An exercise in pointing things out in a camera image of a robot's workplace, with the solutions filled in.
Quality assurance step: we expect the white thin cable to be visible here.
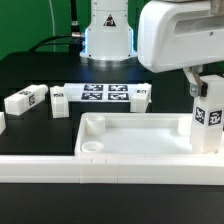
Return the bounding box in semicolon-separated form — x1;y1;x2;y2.
48;0;56;53

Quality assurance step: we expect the black cable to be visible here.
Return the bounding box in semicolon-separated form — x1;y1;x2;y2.
28;0;88;53

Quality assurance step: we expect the white front fence bar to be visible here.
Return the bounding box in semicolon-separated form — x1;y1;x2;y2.
0;155;224;185

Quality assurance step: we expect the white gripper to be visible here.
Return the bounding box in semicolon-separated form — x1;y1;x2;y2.
137;0;224;98

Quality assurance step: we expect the white marker base plate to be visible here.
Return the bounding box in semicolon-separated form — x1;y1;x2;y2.
64;83;137;102

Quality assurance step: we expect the white desk tabletop tray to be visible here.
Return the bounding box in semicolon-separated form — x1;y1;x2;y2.
75;113;224;158

